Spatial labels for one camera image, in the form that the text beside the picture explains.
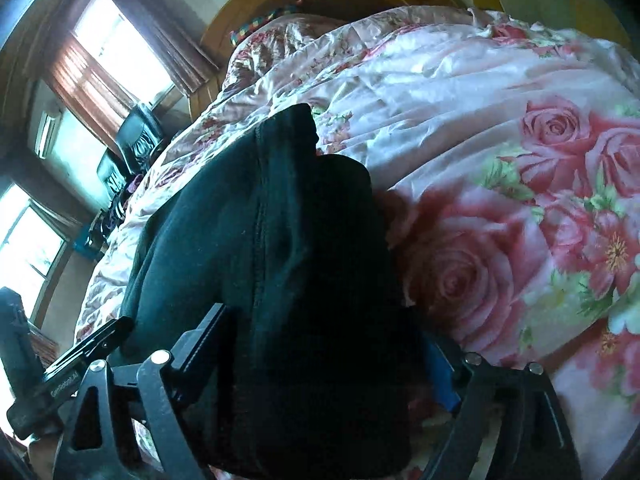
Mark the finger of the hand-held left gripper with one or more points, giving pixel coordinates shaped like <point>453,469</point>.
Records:
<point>102,337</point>

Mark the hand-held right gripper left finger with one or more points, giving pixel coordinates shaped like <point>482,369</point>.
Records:
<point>192,347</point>

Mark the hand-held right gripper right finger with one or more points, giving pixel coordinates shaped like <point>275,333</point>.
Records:
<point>442,375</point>

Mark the black pants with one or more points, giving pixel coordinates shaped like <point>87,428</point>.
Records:
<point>280,240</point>

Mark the bright window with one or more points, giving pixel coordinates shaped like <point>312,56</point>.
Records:
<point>122,45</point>
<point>27,250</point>

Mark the blue box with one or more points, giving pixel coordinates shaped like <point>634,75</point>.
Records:
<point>91,232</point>

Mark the black leather chair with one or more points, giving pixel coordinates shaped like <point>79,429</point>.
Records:
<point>139,132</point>
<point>112,172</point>

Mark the white air conditioner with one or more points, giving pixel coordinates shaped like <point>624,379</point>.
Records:
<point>46,132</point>

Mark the pink curtain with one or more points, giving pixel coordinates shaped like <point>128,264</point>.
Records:
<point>185,55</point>
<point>87,85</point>

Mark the pink floral quilt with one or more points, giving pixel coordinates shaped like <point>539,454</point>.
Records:
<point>450,110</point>

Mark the colourful checkered pillow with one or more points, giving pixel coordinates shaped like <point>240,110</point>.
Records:
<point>250,25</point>

